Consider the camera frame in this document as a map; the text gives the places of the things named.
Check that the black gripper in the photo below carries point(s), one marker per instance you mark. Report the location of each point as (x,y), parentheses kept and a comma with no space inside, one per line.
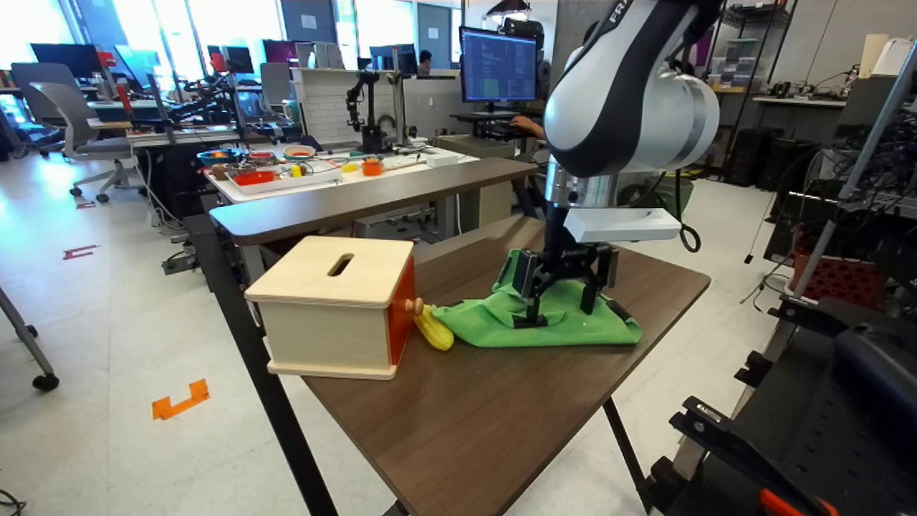
(560,246)

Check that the green microfiber towel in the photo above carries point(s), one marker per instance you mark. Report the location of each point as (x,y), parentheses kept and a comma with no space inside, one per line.
(477,326)

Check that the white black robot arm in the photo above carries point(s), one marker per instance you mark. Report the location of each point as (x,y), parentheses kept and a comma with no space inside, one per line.
(619,88)

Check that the yellow plastic toy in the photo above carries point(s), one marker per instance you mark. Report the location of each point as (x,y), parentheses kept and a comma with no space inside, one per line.
(434,330)

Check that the black metal table leg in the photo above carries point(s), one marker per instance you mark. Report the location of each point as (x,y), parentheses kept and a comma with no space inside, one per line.
(628,455)
(304,448)

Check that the dark brown long table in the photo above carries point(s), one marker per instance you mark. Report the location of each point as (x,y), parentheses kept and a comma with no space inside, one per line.
(374,195)

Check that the orange toy item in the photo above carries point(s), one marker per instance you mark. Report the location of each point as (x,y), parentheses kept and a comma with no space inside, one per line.
(374,168)

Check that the computer monitor blue screen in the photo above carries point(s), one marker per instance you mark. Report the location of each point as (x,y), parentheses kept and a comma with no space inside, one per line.
(499,66)

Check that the wooden slotted box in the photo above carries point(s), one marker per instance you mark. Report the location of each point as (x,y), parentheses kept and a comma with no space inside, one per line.
(324,317)

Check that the white tray board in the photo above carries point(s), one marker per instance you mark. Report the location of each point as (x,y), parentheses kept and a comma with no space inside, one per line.
(324,174)

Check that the red plastic crate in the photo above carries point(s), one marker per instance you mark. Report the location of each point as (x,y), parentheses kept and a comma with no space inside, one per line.
(841,279)

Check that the grey metal pole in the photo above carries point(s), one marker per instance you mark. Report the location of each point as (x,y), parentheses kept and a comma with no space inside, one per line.
(848,174)

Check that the orange black bar clamp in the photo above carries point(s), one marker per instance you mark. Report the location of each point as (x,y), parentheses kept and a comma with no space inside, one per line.
(792,506)

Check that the red toy item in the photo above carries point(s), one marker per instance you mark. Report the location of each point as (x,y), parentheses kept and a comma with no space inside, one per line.
(257,177)

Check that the grey office chair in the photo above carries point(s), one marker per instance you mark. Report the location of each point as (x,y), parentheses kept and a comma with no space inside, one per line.
(80,125)

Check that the grey leg with caster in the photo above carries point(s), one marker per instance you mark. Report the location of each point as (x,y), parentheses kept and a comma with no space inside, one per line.
(33,360)

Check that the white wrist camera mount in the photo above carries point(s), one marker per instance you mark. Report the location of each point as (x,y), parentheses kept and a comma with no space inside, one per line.
(619,225)

